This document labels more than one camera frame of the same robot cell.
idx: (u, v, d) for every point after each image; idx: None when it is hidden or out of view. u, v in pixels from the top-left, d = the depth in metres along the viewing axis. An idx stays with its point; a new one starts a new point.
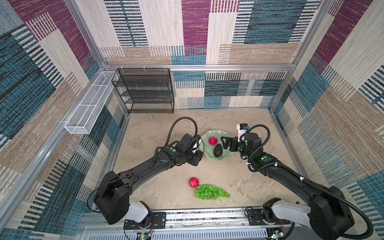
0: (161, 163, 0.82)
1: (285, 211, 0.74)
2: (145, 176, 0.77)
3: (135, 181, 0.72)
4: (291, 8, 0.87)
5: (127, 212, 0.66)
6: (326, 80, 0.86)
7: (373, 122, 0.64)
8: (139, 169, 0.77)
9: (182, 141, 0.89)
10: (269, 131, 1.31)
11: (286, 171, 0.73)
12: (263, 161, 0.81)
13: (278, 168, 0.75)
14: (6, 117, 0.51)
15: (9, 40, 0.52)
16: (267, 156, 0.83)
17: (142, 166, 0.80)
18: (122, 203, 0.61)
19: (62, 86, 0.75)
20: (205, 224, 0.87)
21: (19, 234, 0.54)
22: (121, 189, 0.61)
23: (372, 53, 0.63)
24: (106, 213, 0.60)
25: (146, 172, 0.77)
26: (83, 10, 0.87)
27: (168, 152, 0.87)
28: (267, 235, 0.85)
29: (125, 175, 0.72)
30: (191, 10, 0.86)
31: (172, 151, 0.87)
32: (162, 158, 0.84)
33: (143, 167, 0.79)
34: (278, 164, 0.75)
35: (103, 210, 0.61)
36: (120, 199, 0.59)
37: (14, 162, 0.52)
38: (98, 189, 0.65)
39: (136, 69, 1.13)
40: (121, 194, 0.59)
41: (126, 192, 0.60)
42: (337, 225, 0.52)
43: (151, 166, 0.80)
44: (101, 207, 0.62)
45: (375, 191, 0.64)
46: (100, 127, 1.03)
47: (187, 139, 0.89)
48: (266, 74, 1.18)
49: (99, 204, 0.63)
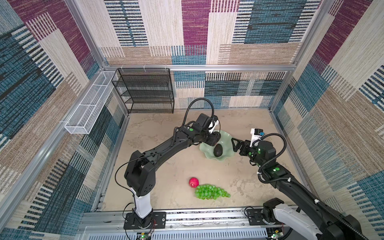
0: (181, 142, 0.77)
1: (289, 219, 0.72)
2: (168, 153, 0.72)
3: (159, 158, 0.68)
4: (291, 8, 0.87)
5: (155, 185, 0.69)
6: (326, 80, 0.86)
7: (373, 122, 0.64)
8: (161, 147, 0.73)
9: (198, 122, 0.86)
10: (269, 130, 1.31)
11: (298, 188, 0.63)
12: (275, 174, 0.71)
13: (291, 183, 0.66)
14: (6, 117, 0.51)
15: (9, 40, 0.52)
16: (280, 169, 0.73)
17: (163, 144, 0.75)
18: (151, 177, 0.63)
19: (62, 86, 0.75)
20: (205, 224, 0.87)
21: (18, 234, 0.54)
22: (147, 166, 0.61)
23: (372, 53, 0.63)
24: (137, 187, 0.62)
25: (168, 151, 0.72)
26: (83, 10, 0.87)
27: (187, 132, 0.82)
28: (267, 235, 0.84)
29: (149, 152, 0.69)
30: (191, 10, 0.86)
31: (190, 130, 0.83)
32: (181, 137, 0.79)
33: (164, 146, 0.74)
34: (291, 180, 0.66)
35: (134, 185, 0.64)
36: (148, 175, 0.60)
37: (15, 162, 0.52)
38: (128, 166, 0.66)
39: (136, 69, 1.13)
40: (148, 170, 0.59)
41: (152, 169, 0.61)
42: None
43: (171, 144, 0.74)
44: (132, 182, 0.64)
45: (375, 191, 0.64)
46: (100, 127, 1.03)
47: (204, 119, 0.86)
48: (266, 74, 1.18)
49: (131, 179, 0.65)
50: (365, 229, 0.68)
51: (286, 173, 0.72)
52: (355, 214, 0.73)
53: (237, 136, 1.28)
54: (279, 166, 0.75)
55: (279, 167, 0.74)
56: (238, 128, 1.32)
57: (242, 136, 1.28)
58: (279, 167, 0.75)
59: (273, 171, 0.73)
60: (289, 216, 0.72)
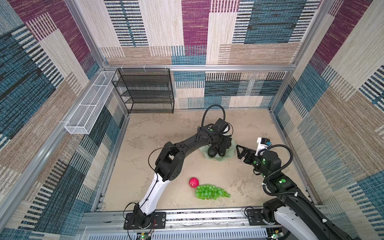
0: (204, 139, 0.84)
1: (289, 223, 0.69)
2: (194, 146, 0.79)
3: (188, 150, 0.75)
4: (291, 9, 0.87)
5: (179, 174, 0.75)
6: (326, 80, 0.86)
7: (373, 122, 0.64)
8: (189, 141, 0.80)
9: (217, 124, 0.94)
10: (269, 131, 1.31)
11: (306, 205, 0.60)
12: (281, 186, 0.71)
13: (297, 198, 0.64)
14: (6, 117, 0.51)
15: (9, 40, 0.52)
16: (287, 181, 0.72)
17: (189, 139, 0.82)
18: (180, 165, 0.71)
19: (62, 86, 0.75)
20: (205, 224, 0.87)
21: (18, 234, 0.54)
22: (179, 154, 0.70)
23: (372, 53, 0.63)
24: (167, 172, 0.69)
25: (194, 144, 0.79)
26: (83, 10, 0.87)
27: (207, 131, 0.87)
28: (268, 236, 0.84)
29: (179, 144, 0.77)
30: (191, 10, 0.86)
31: (210, 129, 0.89)
32: (203, 135, 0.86)
33: (190, 140, 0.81)
34: (298, 194, 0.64)
35: (163, 171, 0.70)
36: (179, 161, 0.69)
37: (15, 162, 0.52)
38: (160, 154, 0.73)
39: (136, 69, 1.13)
40: (180, 157, 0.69)
41: (183, 157, 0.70)
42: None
43: (196, 139, 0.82)
44: (161, 169, 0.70)
45: (375, 191, 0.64)
46: (100, 127, 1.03)
47: (222, 121, 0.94)
48: (266, 74, 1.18)
49: (160, 166, 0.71)
50: (365, 229, 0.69)
51: (292, 186, 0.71)
52: (355, 214, 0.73)
53: (237, 136, 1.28)
54: (285, 178, 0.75)
55: (285, 179, 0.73)
56: (238, 128, 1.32)
57: (242, 137, 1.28)
58: (285, 178, 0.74)
59: (279, 183, 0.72)
60: (290, 221, 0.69)
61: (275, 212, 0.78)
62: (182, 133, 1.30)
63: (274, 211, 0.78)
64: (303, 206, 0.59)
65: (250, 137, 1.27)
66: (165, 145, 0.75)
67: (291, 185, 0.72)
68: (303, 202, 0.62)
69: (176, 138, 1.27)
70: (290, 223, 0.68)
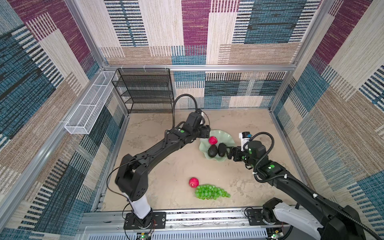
0: (172, 143, 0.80)
1: (289, 217, 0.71)
2: (160, 155, 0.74)
3: (151, 161, 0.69)
4: (291, 8, 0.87)
5: (147, 189, 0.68)
6: (326, 80, 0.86)
7: (373, 122, 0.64)
8: (153, 150, 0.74)
9: (188, 122, 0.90)
10: (269, 131, 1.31)
11: (296, 183, 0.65)
12: (270, 171, 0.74)
13: (288, 179, 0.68)
14: (6, 117, 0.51)
15: (9, 40, 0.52)
16: (275, 165, 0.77)
17: (155, 147, 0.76)
18: (144, 179, 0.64)
19: (62, 86, 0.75)
20: (205, 224, 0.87)
21: (18, 234, 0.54)
22: (139, 169, 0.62)
23: (372, 53, 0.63)
24: (129, 191, 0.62)
25: (159, 152, 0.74)
26: (83, 10, 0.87)
27: (177, 133, 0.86)
28: (268, 236, 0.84)
29: (141, 155, 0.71)
30: (191, 10, 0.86)
31: (181, 131, 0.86)
32: (172, 139, 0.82)
33: (156, 148, 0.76)
34: (287, 176, 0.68)
35: (125, 190, 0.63)
36: (141, 177, 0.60)
37: (15, 162, 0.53)
38: (118, 172, 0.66)
39: (136, 69, 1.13)
40: (141, 172, 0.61)
41: (145, 171, 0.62)
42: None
43: (163, 146, 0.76)
44: (123, 188, 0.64)
45: (375, 191, 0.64)
46: (100, 127, 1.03)
47: (193, 118, 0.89)
48: (266, 74, 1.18)
49: (121, 185, 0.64)
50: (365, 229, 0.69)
51: (281, 169, 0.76)
52: None
53: (237, 136, 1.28)
54: (273, 163, 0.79)
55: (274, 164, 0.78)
56: (238, 128, 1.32)
57: None
58: (273, 164, 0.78)
59: (268, 169, 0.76)
60: (288, 214, 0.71)
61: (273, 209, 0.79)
62: None
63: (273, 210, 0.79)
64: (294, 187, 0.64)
65: None
66: (123, 159, 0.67)
67: (280, 169, 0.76)
68: (294, 182, 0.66)
69: None
70: (290, 217, 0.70)
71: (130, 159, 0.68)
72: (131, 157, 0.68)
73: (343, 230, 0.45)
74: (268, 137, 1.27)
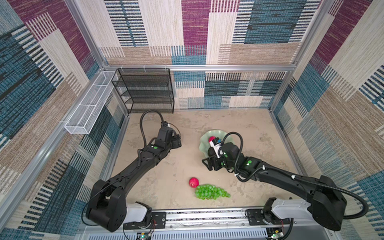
0: (146, 160, 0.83)
1: (287, 211, 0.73)
2: (136, 173, 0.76)
3: (127, 182, 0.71)
4: (291, 8, 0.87)
5: (125, 215, 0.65)
6: (326, 80, 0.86)
7: (373, 122, 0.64)
8: (128, 172, 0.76)
9: (160, 137, 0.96)
10: (269, 130, 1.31)
11: (275, 172, 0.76)
12: (249, 167, 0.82)
13: (266, 170, 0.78)
14: (6, 117, 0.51)
15: (9, 40, 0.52)
16: (252, 160, 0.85)
17: (130, 168, 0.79)
18: (121, 204, 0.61)
19: (62, 86, 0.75)
20: (205, 224, 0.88)
21: (18, 234, 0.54)
22: (115, 192, 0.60)
23: (372, 53, 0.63)
24: (105, 221, 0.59)
25: (134, 172, 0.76)
26: (83, 10, 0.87)
27: (151, 150, 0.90)
28: (267, 236, 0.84)
29: (114, 180, 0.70)
30: (191, 10, 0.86)
31: (154, 148, 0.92)
32: (146, 156, 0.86)
33: (130, 168, 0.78)
34: (265, 167, 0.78)
35: (101, 221, 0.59)
36: (118, 201, 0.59)
37: (15, 162, 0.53)
38: (90, 203, 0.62)
39: (136, 69, 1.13)
40: (117, 196, 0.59)
41: (122, 194, 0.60)
42: (341, 214, 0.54)
43: (138, 164, 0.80)
44: (98, 219, 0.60)
45: (375, 191, 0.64)
46: (100, 127, 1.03)
47: (164, 133, 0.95)
48: (266, 74, 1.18)
49: (94, 216, 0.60)
50: (365, 229, 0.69)
51: (258, 162, 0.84)
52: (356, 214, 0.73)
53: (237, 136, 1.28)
54: (249, 159, 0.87)
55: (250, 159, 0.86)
56: (238, 128, 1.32)
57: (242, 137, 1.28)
58: (249, 159, 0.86)
59: (247, 166, 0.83)
60: (284, 207, 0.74)
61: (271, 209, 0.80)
62: (182, 133, 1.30)
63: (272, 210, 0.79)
64: (276, 176, 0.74)
65: (250, 137, 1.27)
66: (93, 188, 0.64)
67: (257, 162, 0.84)
68: (272, 171, 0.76)
69: None
70: (287, 209, 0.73)
71: (102, 186, 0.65)
72: (103, 183, 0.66)
73: (326, 201, 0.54)
74: (268, 137, 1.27)
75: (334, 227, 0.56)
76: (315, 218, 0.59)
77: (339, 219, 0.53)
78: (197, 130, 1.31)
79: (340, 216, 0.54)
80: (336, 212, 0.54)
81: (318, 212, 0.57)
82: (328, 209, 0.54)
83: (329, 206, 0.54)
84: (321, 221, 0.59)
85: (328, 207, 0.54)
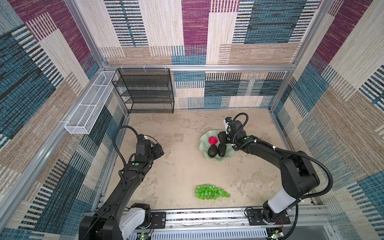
0: (132, 180, 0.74)
1: (278, 200, 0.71)
2: (124, 197, 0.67)
3: (117, 208, 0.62)
4: (291, 8, 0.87)
5: None
6: (326, 80, 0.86)
7: (373, 122, 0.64)
8: (114, 198, 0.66)
9: (139, 152, 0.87)
10: (269, 131, 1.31)
11: (263, 144, 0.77)
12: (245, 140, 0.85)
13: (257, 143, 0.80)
14: (6, 117, 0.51)
15: (9, 40, 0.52)
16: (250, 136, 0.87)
17: (115, 192, 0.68)
18: (118, 232, 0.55)
19: (62, 86, 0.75)
20: (205, 224, 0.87)
21: (18, 234, 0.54)
22: (108, 223, 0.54)
23: (372, 53, 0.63)
24: None
25: (122, 195, 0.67)
26: (83, 10, 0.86)
27: (133, 168, 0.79)
28: (267, 235, 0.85)
29: (103, 210, 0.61)
30: (191, 10, 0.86)
31: (136, 165, 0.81)
32: (130, 176, 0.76)
33: (116, 194, 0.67)
34: (257, 140, 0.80)
35: None
36: (113, 232, 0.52)
37: (15, 162, 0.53)
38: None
39: (135, 69, 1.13)
40: (111, 227, 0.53)
41: (115, 223, 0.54)
42: (305, 185, 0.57)
43: (124, 187, 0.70)
44: None
45: (375, 191, 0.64)
46: (100, 127, 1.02)
47: (142, 146, 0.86)
48: (267, 74, 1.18)
49: None
50: (365, 229, 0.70)
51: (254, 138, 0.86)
52: (356, 213, 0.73)
53: None
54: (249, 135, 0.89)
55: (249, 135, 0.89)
56: None
57: None
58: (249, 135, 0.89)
59: (244, 139, 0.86)
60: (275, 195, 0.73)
61: (268, 204, 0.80)
62: (182, 133, 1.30)
63: (268, 205, 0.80)
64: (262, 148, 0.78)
65: None
66: (80, 225, 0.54)
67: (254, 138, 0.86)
68: (261, 143, 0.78)
69: (175, 138, 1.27)
70: (277, 197, 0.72)
71: (90, 221, 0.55)
72: (91, 218, 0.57)
73: (292, 167, 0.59)
74: (268, 137, 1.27)
75: (296, 196, 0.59)
76: (284, 187, 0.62)
77: (301, 187, 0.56)
78: (197, 130, 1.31)
79: (304, 187, 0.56)
80: (301, 180, 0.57)
81: (286, 178, 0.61)
82: (292, 174, 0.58)
83: (294, 172, 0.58)
84: (288, 189, 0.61)
85: (292, 173, 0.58)
